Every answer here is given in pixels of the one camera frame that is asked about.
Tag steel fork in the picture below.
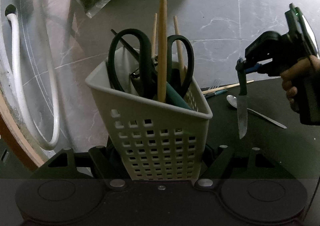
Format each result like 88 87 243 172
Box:
202 79 227 99

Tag steel spoon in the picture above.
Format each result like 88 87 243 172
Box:
226 95 287 129

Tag white perforated utensil caddy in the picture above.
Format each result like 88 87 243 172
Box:
85 47 213 181

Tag wooden chopstick with band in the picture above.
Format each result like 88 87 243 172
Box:
157 0 167 102

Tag green handled scissors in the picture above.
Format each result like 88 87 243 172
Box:
106 28 194 99

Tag thin green stick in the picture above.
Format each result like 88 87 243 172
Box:
109 38 139 61

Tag steel peeler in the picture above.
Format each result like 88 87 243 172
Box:
129 67 140 85

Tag person's right hand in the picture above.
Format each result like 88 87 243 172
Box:
280 55 319 113

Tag white flexible hose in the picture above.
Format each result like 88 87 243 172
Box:
5 0 61 151

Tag wooden door frame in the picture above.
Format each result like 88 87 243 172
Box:
1 93 45 172

